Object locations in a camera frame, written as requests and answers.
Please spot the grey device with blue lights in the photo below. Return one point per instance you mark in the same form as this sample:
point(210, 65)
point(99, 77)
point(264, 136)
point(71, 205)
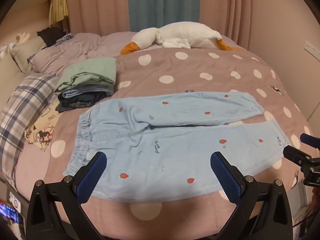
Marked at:
point(11, 210)

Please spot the light blue strawberry pants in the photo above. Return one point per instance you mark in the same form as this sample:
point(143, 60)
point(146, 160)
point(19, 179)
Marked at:
point(160, 140)

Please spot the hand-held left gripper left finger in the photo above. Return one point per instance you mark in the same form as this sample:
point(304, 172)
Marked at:
point(91, 177)

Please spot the blue plaid pillow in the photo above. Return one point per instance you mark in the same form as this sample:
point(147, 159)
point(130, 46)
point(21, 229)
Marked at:
point(22, 112)

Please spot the small white plush toy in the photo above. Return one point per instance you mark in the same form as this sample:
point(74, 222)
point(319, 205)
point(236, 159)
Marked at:
point(22, 37)

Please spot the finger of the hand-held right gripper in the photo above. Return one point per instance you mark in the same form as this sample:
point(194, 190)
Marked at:
point(308, 138)
point(295, 153)

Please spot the black cloth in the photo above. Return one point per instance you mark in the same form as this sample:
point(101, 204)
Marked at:
point(51, 35)

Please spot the yellow cartoon printed cloth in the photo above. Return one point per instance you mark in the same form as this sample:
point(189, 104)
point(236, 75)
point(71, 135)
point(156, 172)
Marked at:
point(43, 128)

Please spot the beige pillow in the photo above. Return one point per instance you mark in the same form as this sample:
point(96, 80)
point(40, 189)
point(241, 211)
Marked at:
point(26, 50)

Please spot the teal curtain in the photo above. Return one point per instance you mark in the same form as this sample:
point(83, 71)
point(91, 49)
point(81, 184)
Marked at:
point(162, 2)

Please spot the pink polka dot blanket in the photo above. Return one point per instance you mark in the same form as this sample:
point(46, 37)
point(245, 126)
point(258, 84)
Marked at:
point(200, 75)

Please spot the folded blue-grey garment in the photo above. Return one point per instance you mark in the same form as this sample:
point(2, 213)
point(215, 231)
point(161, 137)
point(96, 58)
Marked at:
point(85, 91)

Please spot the white goose plush toy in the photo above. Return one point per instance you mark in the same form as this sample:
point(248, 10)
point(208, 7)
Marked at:
point(180, 35)

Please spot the stack of folded clothes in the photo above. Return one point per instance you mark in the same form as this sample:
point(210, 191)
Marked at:
point(92, 73)

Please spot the pink curtain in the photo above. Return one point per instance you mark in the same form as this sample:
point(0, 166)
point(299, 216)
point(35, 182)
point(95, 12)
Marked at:
point(100, 5)

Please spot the blue checkered cloth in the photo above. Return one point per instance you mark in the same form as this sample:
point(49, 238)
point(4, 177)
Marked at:
point(65, 38)

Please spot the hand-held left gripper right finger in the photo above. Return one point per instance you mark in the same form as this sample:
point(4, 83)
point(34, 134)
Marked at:
point(226, 177)

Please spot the white wall socket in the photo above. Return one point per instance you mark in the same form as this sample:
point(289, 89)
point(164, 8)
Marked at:
point(312, 48)

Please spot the folded dark jeans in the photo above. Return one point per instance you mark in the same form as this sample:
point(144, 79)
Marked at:
point(77, 102)

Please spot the lilac quilt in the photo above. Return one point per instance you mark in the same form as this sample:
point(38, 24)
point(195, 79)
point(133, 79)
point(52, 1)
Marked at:
point(80, 46)

